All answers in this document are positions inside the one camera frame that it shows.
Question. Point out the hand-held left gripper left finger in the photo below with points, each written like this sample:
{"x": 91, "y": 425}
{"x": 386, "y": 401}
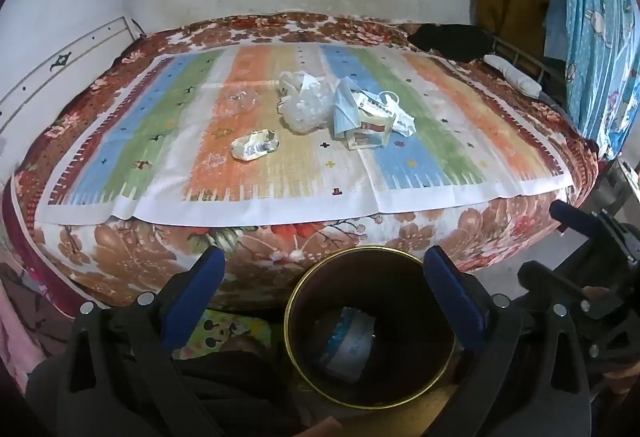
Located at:
{"x": 195, "y": 287}

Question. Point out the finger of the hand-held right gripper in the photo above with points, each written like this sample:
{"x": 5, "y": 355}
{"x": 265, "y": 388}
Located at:
{"x": 545, "y": 279}
{"x": 575, "y": 217}

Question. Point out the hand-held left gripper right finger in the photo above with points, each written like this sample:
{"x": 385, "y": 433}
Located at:
{"x": 450, "y": 297}

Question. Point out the dark round gold-rimmed bin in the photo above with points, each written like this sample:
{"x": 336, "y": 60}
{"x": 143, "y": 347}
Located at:
{"x": 350, "y": 277}

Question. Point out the translucent plastic bag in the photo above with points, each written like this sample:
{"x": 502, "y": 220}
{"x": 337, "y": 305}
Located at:
{"x": 307, "y": 112}

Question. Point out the person's right hand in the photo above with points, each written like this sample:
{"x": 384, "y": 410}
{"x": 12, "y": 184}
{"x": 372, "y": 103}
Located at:
{"x": 595, "y": 293}

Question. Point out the green cartoon printed cloth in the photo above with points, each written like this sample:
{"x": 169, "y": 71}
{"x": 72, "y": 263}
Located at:
{"x": 225, "y": 332}

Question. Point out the brown floral blanket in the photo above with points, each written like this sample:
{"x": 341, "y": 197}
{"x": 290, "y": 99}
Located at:
{"x": 150, "y": 242}

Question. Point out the blue white packet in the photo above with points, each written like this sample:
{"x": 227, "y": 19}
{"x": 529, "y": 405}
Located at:
{"x": 345, "y": 342}

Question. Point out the colourful striped mat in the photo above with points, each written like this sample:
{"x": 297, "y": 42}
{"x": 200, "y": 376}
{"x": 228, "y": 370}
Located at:
{"x": 150, "y": 142}

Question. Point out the crumpled silver wrapper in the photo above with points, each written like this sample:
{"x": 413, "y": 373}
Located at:
{"x": 255, "y": 145}

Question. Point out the white rolled cloth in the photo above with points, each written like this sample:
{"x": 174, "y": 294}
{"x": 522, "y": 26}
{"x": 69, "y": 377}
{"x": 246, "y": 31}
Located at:
{"x": 515, "y": 74}

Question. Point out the blue printed cloth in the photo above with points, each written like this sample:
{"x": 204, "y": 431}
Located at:
{"x": 595, "y": 42}

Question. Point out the pink cloth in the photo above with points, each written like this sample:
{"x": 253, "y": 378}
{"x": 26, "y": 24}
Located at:
{"x": 15, "y": 342}

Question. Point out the clear plastic wrap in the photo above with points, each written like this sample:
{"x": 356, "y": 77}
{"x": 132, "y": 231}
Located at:
{"x": 240, "y": 103}

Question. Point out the red white printed box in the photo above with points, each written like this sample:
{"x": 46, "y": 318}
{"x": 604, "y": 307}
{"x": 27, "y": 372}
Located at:
{"x": 372, "y": 123}

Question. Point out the blue face mask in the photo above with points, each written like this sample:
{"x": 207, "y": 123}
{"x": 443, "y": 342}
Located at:
{"x": 345, "y": 114}

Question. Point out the black cloth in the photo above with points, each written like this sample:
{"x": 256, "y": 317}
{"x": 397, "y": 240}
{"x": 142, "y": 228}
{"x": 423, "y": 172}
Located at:
{"x": 450, "y": 42}

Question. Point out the white headboard panel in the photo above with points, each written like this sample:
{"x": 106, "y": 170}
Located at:
{"x": 50, "y": 67}

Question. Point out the metal bed rail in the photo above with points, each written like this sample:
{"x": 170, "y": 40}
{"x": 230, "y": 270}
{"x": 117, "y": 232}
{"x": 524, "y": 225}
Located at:
{"x": 531, "y": 60}

